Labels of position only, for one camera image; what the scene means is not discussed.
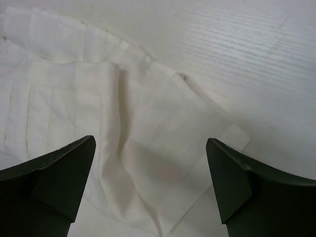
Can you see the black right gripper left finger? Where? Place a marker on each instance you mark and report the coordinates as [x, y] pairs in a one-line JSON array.
[[41, 197]]

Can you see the white pleated skirt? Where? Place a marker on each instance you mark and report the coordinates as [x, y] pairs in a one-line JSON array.
[[61, 80]]

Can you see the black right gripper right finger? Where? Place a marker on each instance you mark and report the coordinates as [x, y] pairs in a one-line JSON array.
[[257, 200]]

